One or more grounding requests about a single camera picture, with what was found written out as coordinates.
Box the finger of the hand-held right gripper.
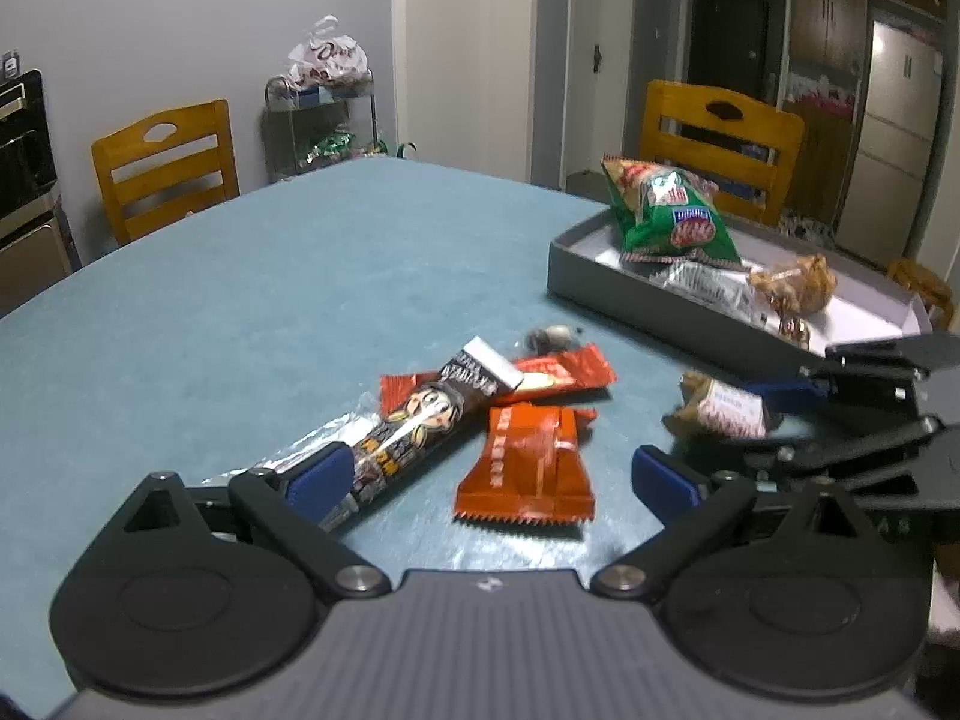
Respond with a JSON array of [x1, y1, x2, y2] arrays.
[[742, 334, 960, 418], [705, 412, 947, 492]]

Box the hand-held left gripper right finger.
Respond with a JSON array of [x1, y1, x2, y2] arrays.
[[589, 446, 872, 602]]

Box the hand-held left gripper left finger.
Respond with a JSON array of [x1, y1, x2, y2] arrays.
[[118, 442, 392, 602]]

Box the beige pastry packet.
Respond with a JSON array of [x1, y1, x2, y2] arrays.
[[661, 371, 785, 442]]

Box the brown foil candy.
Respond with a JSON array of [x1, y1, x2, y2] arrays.
[[765, 307, 815, 350]]

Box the tan pastry packet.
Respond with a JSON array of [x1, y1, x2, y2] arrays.
[[746, 253, 839, 316]]

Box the dark cartoon stick packet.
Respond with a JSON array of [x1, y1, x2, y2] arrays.
[[202, 336, 522, 533]]

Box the silver foil snack packet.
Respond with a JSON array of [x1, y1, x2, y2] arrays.
[[649, 259, 766, 323]]

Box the orange snack packet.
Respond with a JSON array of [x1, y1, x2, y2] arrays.
[[452, 403, 599, 527]]

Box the red long snack packet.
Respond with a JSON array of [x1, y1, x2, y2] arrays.
[[379, 343, 617, 421]]

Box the green snack bag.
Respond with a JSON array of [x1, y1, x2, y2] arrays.
[[600, 155, 751, 272]]

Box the grey cardboard box tray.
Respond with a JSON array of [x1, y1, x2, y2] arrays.
[[547, 206, 935, 383]]

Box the green wrapped snacks pile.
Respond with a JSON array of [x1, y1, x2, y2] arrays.
[[304, 131, 357, 166]]

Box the wooden chair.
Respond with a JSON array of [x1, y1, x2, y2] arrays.
[[887, 256, 957, 331], [90, 99, 241, 247], [639, 79, 807, 230]]

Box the cluttered kitchen counter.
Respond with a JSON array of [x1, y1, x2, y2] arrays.
[[784, 71, 857, 218]]

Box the silver refrigerator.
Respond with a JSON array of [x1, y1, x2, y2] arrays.
[[836, 15, 946, 256]]

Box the dark door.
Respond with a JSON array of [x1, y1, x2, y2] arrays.
[[688, 0, 790, 128]]

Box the metal storage cart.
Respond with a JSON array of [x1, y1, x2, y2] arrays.
[[262, 69, 376, 185]]

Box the grey beige cabinet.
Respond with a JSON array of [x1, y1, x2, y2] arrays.
[[0, 195, 83, 316]]

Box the white door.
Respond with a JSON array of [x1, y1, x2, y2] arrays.
[[570, 0, 640, 188]]

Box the white printed plastic bag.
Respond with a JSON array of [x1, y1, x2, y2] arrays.
[[285, 15, 370, 87]]

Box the brown wall cabinet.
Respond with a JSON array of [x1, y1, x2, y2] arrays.
[[791, 0, 950, 77]]

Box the white wall cupboard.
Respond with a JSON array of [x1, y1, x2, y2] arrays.
[[394, 0, 541, 185]]

